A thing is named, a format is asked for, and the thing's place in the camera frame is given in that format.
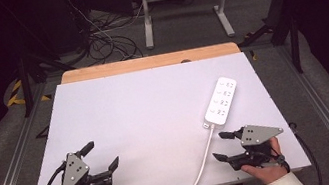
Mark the person's right hand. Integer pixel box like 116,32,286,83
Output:
236,134,293,185

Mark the white power strip cable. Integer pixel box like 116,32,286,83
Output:
164,124,226,185

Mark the yellow black hazard tape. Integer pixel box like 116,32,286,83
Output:
3,75,52,109

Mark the tangle of floor cables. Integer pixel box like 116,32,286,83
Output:
64,0,154,70

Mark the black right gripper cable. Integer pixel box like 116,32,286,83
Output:
287,118,324,185

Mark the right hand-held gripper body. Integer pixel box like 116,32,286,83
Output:
222,119,290,174

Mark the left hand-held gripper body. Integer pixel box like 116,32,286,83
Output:
53,146,115,185

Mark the black metal stand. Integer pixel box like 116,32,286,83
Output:
0,0,85,120
231,0,310,83

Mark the white power strip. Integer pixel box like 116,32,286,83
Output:
195,74,245,130

